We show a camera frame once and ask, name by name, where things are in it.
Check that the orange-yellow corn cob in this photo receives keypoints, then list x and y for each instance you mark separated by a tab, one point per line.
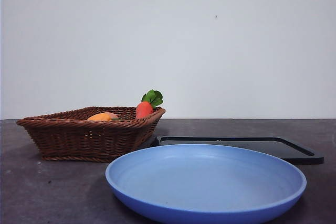
99	117

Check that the blue round plate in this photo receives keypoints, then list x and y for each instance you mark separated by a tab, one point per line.
204	182

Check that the brown wicker basket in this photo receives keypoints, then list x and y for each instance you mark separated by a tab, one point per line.
84	140

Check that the orange carrot with green leaves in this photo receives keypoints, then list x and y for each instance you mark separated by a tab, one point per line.
144	110

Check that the black rectangular tray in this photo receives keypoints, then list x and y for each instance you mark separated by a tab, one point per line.
288	149

